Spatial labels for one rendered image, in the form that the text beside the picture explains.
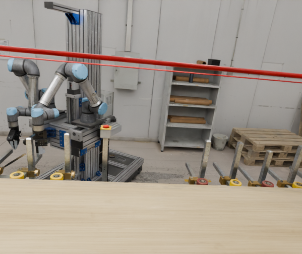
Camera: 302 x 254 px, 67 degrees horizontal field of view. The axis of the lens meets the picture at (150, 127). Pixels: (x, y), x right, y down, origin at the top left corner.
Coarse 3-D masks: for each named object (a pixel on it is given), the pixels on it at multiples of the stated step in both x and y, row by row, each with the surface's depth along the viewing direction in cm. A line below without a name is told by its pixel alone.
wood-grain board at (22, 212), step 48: (0, 192) 132; (48, 192) 136; (96, 192) 141; (144, 192) 146; (192, 192) 151; (240, 192) 156; (288, 192) 162; (0, 240) 102; (48, 240) 104; (96, 240) 107; (144, 240) 109; (192, 240) 112; (240, 240) 115; (288, 240) 118
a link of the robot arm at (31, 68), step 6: (30, 60) 194; (24, 66) 191; (30, 66) 192; (36, 66) 196; (30, 72) 192; (36, 72) 195; (30, 78) 194; (36, 78) 196; (30, 84) 195; (36, 84) 197; (30, 90) 195; (36, 90) 198; (30, 96) 196; (36, 96) 198; (30, 102) 197; (36, 102) 199; (30, 108) 197; (30, 114) 198
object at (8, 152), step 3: (9, 150) 189; (12, 150) 191; (6, 153) 184; (9, 153) 186; (0, 156) 178; (3, 156) 179; (6, 156) 182; (0, 159) 174; (3, 159) 177; (0, 162) 173
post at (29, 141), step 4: (28, 140) 155; (32, 140) 157; (28, 144) 156; (32, 144) 158; (28, 148) 157; (32, 148) 158; (28, 152) 158; (32, 152) 159; (28, 156) 159; (32, 156) 159; (28, 160) 160; (32, 160) 160; (28, 164) 161; (32, 164) 161; (28, 168) 162; (32, 168) 162
